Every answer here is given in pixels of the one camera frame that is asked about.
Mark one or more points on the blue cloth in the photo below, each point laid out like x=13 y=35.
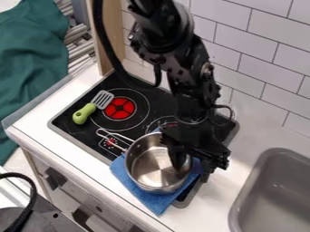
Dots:
x=155 y=202

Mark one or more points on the toy stove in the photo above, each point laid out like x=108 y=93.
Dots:
x=82 y=128

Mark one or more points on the green cloth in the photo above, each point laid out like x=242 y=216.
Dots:
x=28 y=60

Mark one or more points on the wooden board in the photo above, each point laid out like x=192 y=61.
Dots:
x=109 y=33

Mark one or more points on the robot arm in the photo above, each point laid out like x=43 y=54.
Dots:
x=169 y=33

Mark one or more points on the silver pot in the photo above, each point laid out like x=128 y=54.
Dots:
x=151 y=169

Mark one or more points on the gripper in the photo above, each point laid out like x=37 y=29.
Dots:
x=201 y=142

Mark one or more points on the toy sink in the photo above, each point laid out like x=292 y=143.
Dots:
x=274 y=193

